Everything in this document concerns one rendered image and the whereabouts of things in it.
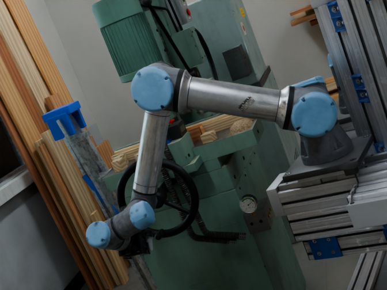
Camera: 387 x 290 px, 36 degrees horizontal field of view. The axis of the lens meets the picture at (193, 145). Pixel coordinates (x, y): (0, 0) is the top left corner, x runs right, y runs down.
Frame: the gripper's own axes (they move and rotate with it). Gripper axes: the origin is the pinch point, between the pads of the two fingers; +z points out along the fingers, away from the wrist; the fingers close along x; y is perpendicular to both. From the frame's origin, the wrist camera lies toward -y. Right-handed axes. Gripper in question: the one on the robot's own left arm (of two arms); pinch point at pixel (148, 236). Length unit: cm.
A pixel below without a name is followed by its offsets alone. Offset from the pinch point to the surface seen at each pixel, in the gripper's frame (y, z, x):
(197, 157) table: -24.6, 10.0, 19.7
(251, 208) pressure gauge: -3.4, 18.1, 32.4
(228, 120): -39, 23, 31
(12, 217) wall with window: -53, 101, -128
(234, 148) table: -24.4, 13.2, 32.9
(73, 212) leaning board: -51, 121, -100
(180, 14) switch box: -90, 25, 21
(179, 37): -78, 21, 20
